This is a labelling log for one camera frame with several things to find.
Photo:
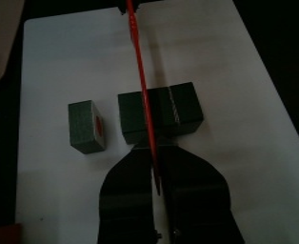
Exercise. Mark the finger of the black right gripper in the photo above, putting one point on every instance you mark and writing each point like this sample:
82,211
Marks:
122,7
137,4

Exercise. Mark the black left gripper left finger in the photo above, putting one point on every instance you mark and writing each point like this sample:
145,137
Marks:
128,197

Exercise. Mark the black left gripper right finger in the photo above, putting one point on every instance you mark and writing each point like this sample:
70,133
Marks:
198,203

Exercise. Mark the dark green sushi piece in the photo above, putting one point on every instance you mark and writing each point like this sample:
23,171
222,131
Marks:
84,127
132,117
189,106
162,111

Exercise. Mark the red toy knife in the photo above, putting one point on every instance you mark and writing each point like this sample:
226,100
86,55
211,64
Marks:
143,82

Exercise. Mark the white cutting board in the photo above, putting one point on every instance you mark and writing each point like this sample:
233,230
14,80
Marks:
231,95

